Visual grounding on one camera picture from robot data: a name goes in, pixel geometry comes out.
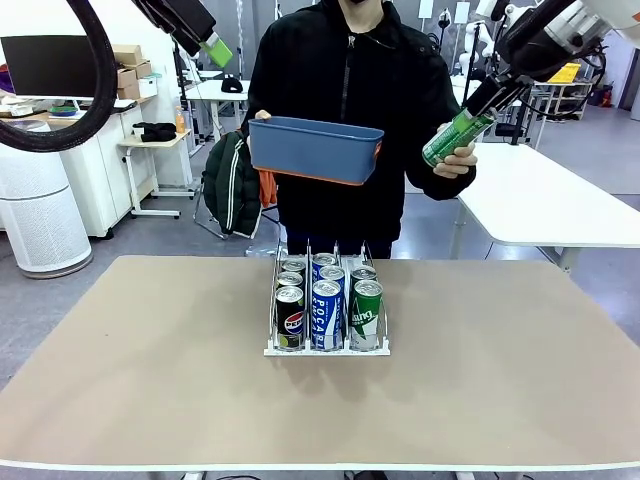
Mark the black cap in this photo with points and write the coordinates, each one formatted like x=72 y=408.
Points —
x=231 y=86

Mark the dark green striped jacket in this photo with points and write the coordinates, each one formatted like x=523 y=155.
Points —
x=225 y=185

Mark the orange bottle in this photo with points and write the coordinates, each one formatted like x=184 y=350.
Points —
x=179 y=122

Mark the blue Pocari Sweat can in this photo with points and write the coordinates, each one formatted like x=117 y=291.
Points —
x=324 y=260
x=331 y=273
x=326 y=320

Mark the green soda can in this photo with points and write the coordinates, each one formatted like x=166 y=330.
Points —
x=365 y=320
x=363 y=274
x=450 y=140

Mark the black monitor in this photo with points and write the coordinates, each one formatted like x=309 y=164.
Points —
x=45 y=65

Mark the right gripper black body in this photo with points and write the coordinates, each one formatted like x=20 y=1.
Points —
x=525 y=67

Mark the person's right forearm black sleeve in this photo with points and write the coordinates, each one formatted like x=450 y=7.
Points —
x=255 y=102

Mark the clear plastic can dispenser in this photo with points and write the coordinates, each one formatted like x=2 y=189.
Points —
x=325 y=352

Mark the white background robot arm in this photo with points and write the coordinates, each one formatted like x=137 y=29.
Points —
x=470 y=45

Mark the white rolling side table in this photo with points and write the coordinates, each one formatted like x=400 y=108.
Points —
x=155 y=142

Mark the red fire extinguisher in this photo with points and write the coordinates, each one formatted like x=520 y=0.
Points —
x=606 y=96

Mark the green plate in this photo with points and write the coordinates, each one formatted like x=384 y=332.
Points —
x=65 y=111

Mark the person's right hand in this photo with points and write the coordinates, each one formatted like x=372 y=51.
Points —
x=262 y=115

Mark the white cabinet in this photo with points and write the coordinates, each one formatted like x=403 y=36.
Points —
x=100 y=175

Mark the person's left hand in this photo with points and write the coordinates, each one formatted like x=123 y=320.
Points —
x=460 y=162

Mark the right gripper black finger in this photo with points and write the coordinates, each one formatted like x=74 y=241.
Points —
x=507 y=102
x=487 y=97

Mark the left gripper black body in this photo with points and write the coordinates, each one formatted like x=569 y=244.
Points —
x=180 y=20

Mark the black cloth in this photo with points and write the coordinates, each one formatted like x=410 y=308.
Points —
x=155 y=131

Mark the small cardboard box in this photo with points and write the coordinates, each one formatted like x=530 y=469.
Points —
x=127 y=87
x=127 y=54

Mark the person's left forearm black sleeve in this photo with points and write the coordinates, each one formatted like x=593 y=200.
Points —
x=440 y=187

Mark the white cylindrical air purifier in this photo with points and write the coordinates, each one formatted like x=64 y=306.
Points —
x=40 y=220

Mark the black Pepsi can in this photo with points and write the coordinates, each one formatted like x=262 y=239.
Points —
x=290 y=320
x=290 y=279
x=294 y=264

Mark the orange garment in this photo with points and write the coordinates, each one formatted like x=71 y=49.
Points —
x=267 y=190

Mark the person in black jacket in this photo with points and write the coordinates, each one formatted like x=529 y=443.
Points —
x=350 y=75

